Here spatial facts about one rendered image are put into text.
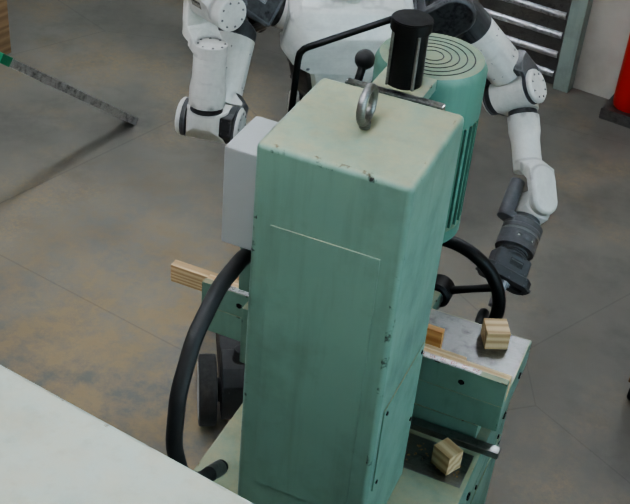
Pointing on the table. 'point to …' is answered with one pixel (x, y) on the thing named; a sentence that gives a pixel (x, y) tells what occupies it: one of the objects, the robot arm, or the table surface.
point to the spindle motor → (445, 52)
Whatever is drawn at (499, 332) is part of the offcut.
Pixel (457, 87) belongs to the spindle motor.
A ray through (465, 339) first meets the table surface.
